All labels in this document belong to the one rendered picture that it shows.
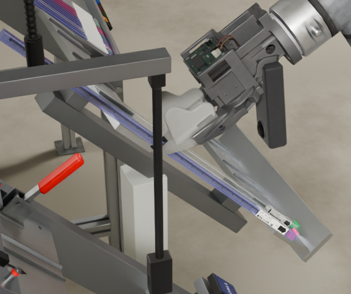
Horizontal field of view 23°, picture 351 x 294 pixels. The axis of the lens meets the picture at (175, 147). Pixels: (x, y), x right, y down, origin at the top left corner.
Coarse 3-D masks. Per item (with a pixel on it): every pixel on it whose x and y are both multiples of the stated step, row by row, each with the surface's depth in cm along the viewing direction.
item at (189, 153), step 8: (96, 88) 109; (104, 96) 110; (112, 96) 111; (120, 104) 112; (128, 112) 113; (136, 112) 115; (136, 120) 115; (144, 120) 115; (152, 128) 117; (184, 152) 122; (192, 152) 123; (200, 160) 124; (208, 168) 125; (216, 168) 128; (216, 176) 127; (224, 176) 128; (232, 184) 129; (240, 184) 132; (240, 192) 131; (248, 192) 132; (256, 200) 134; (264, 208) 136
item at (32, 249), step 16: (0, 224) 93; (32, 224) 99; (16, 240) 93; (32, 240) 96; (48, 240) 99; (16, 256) 91; (32, 256) 94; (48, 256) 97; (32, 272) 91; (48, 272) 94; (32, 288) 88; (48, 288) 91; (64, 288) 94
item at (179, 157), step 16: (0, 32) 93; (16, 48) 93; (96, 96) 99; (112, 112) 100; (128, 128) 102; (144, 128) 103; (176, 160) 106; (192, 160) 108; (208, 176) 109; (224, 192) 111; (256, 208) 114
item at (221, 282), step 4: (216, 276) 121; (220, 280) 122; (220, 284) 120; (224, 284) 122; (228, 284) 123; (224, 288) 120; (228, 288) 121; (232, 288) 123; (224, 292) 119; (228, 292) 120; (232, 292) 122
